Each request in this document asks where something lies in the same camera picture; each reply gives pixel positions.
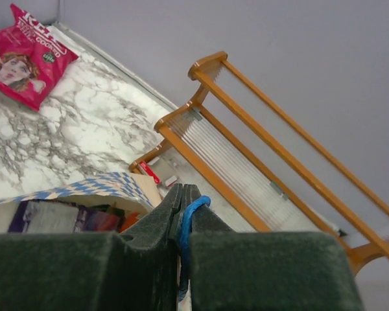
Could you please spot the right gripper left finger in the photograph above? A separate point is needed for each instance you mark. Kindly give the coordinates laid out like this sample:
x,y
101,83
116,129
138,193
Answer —
x,y
134,270

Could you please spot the wooden rack shelf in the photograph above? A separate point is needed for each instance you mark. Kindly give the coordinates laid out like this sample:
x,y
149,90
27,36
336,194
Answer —
x,y
189,129

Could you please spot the blue checkered paper bag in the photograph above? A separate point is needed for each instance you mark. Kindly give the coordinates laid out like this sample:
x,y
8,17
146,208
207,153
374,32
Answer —
x,y
129,192

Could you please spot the pink chips bag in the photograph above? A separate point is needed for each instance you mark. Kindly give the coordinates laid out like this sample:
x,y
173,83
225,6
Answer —
x,y
32,61

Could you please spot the purple snack packet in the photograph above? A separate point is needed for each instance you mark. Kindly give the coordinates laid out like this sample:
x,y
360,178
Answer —
x,y
40,216

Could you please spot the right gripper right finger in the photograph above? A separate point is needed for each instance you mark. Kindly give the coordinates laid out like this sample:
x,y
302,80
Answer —
x,y
261,271

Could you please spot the small white red box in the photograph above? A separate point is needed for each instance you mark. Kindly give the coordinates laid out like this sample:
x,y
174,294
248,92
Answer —
x,y
170,181

